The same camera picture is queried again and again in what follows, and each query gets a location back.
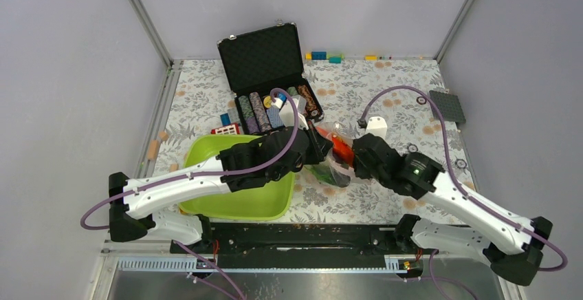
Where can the green napa cabbage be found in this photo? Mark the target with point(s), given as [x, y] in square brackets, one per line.
[327, 175]

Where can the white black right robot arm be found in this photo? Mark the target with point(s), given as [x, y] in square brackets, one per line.
[510, 244]

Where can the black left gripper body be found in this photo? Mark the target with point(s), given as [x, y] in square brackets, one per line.
[314, 154]

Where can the clear pink zip top bag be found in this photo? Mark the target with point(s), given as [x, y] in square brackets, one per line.
[337, 168]

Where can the green plastic tray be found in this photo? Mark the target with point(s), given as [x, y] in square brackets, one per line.
[267, 203]

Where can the wooden block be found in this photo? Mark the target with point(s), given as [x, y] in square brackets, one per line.
[153, 150]

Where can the blue toy brick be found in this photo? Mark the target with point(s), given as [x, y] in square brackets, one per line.
[225, 120]

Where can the dark grey building baseplate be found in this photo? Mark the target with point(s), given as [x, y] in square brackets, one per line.
[448, 105]

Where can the black poker chip case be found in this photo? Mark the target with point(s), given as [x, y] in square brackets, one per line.
[259, 61]

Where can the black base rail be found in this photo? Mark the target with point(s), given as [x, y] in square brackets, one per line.
[302, 246]

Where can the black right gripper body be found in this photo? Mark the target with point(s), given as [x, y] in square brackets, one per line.
[364, 173]

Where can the blue yellow brick row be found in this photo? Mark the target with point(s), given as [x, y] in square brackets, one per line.
[324, 56]

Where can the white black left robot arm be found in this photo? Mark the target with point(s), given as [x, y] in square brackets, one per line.
[136, 209]

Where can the red white toy piece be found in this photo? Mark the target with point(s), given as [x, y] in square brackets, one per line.
[226, 129]

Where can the floral tablecloth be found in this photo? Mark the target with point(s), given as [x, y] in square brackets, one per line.
[345, 90]

